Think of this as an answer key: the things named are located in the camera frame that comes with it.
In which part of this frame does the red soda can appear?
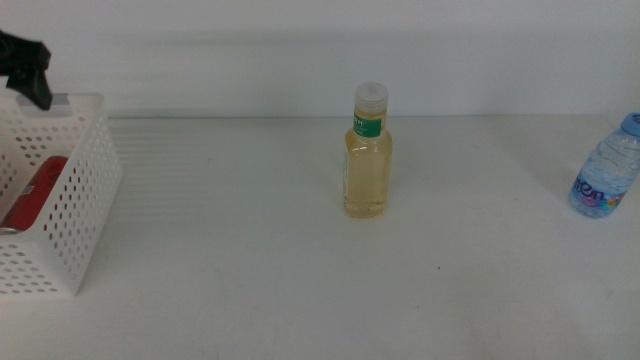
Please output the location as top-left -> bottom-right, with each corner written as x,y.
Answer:
0,155 -> 70,236

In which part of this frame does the yellow tea bottle green label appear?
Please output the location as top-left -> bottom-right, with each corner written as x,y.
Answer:
342,81 -> 393,219

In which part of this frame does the clear blue-capped water bottle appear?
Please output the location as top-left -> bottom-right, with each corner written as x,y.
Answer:
568,112 -> 640,219

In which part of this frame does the white perforated plastic basket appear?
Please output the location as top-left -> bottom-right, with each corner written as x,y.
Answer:
0,92 -> 123,299

